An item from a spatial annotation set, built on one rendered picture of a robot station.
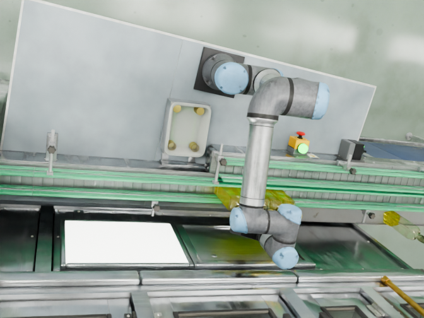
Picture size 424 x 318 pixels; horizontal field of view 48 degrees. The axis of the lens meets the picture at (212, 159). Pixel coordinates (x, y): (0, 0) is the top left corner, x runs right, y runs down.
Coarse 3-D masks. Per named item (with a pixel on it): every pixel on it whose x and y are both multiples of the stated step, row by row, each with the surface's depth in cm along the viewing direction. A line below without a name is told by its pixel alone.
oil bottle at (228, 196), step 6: (216, 192) 200; (222, 192) 193; (228, 192) 190; (234, 192) 191; (222, 198) 193; (228, 198) 186; (234, 198) 185; (228, 204) 186; (234, 204) 184; (228, 210) 186
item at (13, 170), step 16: (32, 176) 171; (48, 176) 172; (64, 176) 174; (80, 176) 176; (96, 176) 179; (112, 176) 182; (128, 176) 186; (144, 176) 189; (160, 176) 191; (176, 176) 195; (336, 192) 212; (352, 192) 214; (368, 192) 217; (384, 192) 221; (400, 192) 225
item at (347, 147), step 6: (342, 144) 227; (348, 144) 222; (354, 144) 222; (360, 144) 223; (342, 150) 227; (348, 150) 222; (354, 150) 223; (360, 150) 224; (348, 156) 223; (354, 156) 224; (360, 156) 225
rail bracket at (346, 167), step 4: (336, 160) 216; (340, 160) 216; (348, 160) 209; (336, 164) 216; (340, 164) 214; (344, 164) 210; (348, 164) 209; (344, 168) 210; (348, 168) 208; (352, 168) 205; (352, 172) 205
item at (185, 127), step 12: (192, 108) 201; (204, 108) 199; (168, 120) 192; (180, 120) 201; (192, 120) 202; (204, 120) 199; (168, 132) 193; (180, 132) 203; (192, 132) 204; (204, 132) 199; (180, 144) 204; (204, 144) 200; (192, 156) 200
